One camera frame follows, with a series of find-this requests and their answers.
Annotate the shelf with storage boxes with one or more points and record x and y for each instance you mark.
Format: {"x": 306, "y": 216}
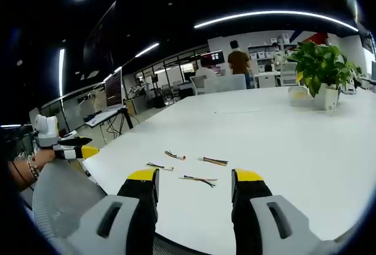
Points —
{"x": 264, "y": 56}

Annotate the wall screen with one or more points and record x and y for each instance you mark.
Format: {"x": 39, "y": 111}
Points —
{"x": 218, "y": 56}

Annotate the monitor on stand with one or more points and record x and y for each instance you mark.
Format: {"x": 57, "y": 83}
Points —
{"x": 114, "y": 89}

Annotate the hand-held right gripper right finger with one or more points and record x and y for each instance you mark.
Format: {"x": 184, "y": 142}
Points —
{"x": 249, "y": 208}

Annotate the white plant pot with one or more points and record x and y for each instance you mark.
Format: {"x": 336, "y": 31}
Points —
{"x": 327, "y": 96}

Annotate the green potted plant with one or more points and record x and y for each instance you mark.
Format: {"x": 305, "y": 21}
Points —
{"x": 320, "y": 61}

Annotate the white bowl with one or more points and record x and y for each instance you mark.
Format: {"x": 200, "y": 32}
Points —
{"x": 298, "y": 95}

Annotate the white office chair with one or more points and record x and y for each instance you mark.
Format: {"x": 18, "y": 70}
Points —
{"x": 288, "y": 74}
{"x": 197, "y": 84}
{"x": 226, "y": 83}

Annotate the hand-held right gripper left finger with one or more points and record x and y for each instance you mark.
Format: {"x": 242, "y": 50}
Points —
{"x": 141, "y": 208}

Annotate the grey mesh office chair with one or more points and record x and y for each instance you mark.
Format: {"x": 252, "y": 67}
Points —
{"x": 61, "y": 190}

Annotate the ceiling light strip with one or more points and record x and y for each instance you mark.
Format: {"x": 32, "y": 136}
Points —
{"x": 61, "y": 73}
{"x": 264, "y": 14}
{"x": 147, "y": 50}

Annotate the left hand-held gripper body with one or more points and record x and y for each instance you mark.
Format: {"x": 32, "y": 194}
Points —
{"x": 47, "y": 131}

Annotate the small side desk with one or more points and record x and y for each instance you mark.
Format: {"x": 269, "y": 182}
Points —
{"x": 101, "y": 117}

